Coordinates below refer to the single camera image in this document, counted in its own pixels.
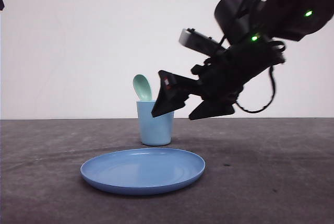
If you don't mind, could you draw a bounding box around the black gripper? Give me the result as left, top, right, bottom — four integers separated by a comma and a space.
151, 41, 285, 120

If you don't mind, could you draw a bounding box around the mint green plastic spoon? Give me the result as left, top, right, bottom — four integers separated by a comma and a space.
133, 74, 152, 101

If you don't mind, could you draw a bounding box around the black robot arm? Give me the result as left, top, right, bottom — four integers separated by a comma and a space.
151, 0, 333, 120

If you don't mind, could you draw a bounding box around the light blue plastic cup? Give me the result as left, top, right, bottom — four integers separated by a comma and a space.
136, 101, 174, 146

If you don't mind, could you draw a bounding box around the blue plastic plate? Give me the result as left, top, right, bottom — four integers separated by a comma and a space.
80, 148, 206, 196

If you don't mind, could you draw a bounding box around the dark object at left edge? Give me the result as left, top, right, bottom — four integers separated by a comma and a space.
0, 0, 5, 11

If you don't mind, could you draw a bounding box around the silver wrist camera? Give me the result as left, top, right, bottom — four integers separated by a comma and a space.
178, 28, 225, 56

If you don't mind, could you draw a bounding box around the black cable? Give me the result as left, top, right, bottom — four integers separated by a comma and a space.
233, 66, 277, 113

